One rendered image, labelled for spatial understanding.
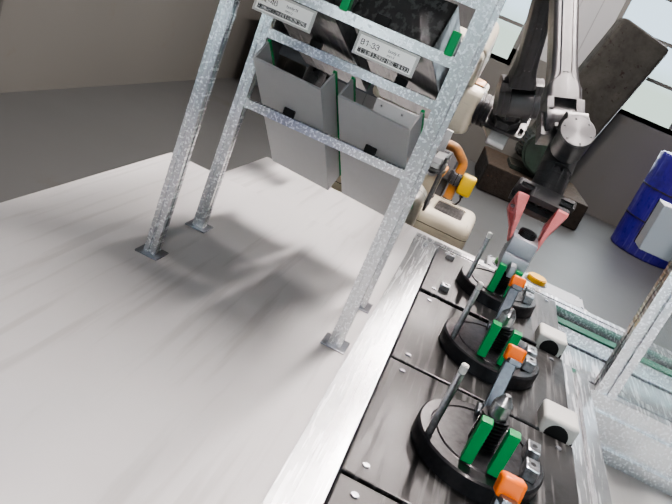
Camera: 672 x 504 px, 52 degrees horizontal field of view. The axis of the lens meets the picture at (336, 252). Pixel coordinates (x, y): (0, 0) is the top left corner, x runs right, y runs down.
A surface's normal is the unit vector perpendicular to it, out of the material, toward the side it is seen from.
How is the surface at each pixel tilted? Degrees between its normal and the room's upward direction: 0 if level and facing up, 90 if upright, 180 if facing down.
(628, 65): 90
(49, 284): 0
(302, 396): 0
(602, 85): 90
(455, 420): 0
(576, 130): 50
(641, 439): 90
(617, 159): 90
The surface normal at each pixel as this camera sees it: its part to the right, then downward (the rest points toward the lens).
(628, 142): -0.29, 0.26
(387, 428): 0.37, -0.86
